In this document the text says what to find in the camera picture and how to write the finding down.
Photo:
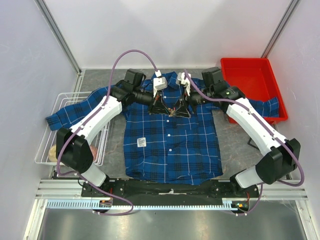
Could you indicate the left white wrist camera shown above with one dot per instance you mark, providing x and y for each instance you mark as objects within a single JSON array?
[{"x": 159, "y": 82}]

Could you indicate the pink patterned ceramic bowl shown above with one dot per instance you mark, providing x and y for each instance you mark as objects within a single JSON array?
[{"x": 94, "y": 151}]

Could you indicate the blue plaid shirt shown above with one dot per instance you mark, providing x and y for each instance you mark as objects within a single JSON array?
[{"x": 160, "y": 148}]

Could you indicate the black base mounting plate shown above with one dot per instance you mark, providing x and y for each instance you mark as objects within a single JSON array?
[{"x": 149, "y": 192}]

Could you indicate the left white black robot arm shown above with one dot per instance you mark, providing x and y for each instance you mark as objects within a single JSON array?
[{"x": 73, "y": 144}]

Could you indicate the red plastic bin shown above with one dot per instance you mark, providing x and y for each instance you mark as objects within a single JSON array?
[{"x": 255, "y": 77}]

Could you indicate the aluminium slotted rail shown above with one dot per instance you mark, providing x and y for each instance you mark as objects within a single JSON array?
[{"x": 89, "y": 204}]

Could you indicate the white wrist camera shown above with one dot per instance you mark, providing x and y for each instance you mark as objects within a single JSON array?
[
  {"x": 159, "y": 82},
  {"x": 182, "y": 80}
]

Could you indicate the black brooch box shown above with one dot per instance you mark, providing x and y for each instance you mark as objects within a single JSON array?
[{"x": 250, "y": 143}]

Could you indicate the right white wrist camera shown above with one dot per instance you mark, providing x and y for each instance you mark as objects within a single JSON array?
[{"x": 182, "y": 80}]

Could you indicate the white wire dish rack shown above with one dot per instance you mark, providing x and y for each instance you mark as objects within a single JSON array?
[{"x": 49, "y": 137}]

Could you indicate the beige ceramic bowl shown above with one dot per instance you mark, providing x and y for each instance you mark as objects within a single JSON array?
[{"x": 52, "y": 154}]

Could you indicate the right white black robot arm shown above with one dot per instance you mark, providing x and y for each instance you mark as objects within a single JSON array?
[{"x": 280, "y": 156}]

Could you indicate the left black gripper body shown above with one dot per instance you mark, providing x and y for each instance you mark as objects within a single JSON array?
[{"x": 159, "y": 96}]

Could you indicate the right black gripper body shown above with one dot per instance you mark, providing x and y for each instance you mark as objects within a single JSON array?
[{"x": 185, "y": 100}]

